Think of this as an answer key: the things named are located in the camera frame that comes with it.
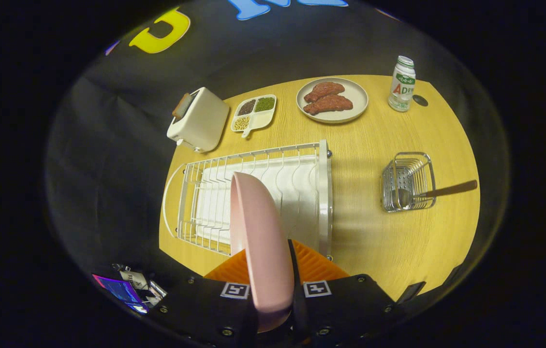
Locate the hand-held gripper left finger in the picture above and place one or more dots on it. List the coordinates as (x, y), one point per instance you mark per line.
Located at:
(205, 309)

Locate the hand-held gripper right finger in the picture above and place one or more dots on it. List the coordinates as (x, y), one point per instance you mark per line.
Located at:
(331, 309)

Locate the pink plate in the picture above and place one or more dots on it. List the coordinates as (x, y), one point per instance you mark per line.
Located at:
(263, 251)

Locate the beige plate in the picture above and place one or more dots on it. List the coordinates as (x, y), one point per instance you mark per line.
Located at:
(357, 96)

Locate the shiny metal clip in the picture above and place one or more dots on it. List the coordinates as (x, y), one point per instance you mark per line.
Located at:
(157, 291)

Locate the white label tag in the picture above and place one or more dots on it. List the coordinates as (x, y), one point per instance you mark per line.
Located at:
(133, 279)

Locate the black flat object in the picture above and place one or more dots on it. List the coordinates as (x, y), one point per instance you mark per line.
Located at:
(410, 292)

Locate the blue lit screen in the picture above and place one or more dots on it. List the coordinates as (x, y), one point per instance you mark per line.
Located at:
(118, 290)

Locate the white toaster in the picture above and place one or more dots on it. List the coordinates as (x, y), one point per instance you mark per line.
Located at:
(205, 121)

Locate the yellow beans pile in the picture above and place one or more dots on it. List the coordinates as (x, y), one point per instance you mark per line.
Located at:
(241, 123)

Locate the black backdrop cloth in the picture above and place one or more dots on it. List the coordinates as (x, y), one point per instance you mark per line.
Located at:
(108, 145)

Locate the white divided tray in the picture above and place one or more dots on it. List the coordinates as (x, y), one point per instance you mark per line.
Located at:
(263, 121)

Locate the brown toast slice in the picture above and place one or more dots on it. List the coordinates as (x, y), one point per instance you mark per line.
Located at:
(182, 106)

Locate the brown meat piece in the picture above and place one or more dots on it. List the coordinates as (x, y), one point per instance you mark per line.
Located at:
(323, 90)
(328, 104)

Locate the dark beans pile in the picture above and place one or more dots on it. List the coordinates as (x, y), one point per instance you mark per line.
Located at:
(246, 107)

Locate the green beans pile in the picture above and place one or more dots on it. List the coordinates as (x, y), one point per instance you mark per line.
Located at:
(264, 104)

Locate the white bottle with green label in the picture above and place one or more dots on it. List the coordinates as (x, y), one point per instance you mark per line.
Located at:
(401, 89)

